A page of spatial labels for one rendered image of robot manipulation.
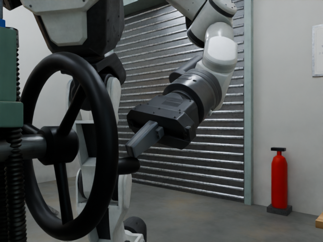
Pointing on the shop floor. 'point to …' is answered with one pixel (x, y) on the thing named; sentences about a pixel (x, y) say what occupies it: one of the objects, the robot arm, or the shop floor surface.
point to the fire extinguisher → (279, 185)
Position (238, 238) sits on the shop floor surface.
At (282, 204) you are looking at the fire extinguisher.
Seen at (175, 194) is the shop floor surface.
